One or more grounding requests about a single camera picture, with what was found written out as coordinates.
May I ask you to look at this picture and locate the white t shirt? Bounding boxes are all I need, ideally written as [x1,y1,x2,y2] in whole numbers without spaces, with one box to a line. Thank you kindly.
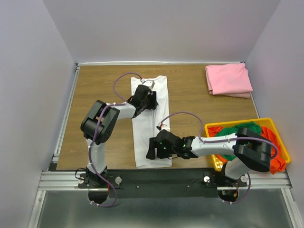
[132,76,172,169]

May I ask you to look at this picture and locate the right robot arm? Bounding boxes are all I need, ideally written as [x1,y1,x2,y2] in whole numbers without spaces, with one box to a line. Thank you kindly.
[146,128,278,186]

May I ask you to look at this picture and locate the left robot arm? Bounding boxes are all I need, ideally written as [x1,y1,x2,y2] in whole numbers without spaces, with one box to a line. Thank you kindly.
[80,80,158,188]

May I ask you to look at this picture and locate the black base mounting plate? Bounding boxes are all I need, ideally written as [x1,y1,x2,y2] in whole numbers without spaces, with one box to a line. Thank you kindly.
[75,168,247,205]

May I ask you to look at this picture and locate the yellow plastic basket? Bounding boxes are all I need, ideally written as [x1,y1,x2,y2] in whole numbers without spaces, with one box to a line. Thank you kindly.
[205,117,291,174]

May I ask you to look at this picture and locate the folded pink t shirt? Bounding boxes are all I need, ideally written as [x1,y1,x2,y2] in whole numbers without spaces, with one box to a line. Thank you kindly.
[205,63,253,99]

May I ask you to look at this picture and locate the green t shirt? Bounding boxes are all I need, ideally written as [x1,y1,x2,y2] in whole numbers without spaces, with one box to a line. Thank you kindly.
[208,122,262,162]

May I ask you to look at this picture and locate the orange t shirt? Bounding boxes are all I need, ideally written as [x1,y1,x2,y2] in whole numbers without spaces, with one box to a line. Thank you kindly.
[206,125,287,175]

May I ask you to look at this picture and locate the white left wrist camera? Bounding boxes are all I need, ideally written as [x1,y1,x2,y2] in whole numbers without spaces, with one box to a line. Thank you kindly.
[141,79,155,90]

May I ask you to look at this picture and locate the aluminium frame rail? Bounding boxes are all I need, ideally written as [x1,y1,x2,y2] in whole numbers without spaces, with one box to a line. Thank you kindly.
[38,171,292,191]

